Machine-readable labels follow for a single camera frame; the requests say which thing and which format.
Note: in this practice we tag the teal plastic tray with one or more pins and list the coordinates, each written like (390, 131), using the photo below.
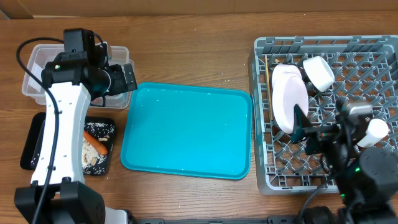
(188, 130)

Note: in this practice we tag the black tray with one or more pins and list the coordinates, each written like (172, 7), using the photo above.
(31, 151)

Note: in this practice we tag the pink bowl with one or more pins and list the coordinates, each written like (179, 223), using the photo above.
(282, 68)

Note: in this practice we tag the grey dishwasher rack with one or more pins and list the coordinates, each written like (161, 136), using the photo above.
(365, 68)

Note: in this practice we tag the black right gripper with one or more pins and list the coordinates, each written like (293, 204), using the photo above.
(321, 137)

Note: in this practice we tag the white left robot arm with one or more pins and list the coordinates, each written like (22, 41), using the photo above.
(57, 191)

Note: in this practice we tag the pink plate with peanuts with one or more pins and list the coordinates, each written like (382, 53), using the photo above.
(288, 91)

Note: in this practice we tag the orange carrot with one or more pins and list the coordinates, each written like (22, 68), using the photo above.
(95, 143)

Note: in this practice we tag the clear plastic bin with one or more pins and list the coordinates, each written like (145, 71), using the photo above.
(43, 53)

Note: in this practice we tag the rice and peanut pile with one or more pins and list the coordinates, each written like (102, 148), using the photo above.
(93, 163)

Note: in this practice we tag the white plastic cup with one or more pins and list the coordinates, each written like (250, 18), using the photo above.
(376, 131)

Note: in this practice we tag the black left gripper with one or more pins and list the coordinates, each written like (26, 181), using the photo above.
(120, 86)

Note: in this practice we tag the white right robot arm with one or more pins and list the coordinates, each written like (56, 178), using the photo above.
(366, 176)

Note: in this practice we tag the white bowl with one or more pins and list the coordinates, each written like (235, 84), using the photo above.
(319, 73)

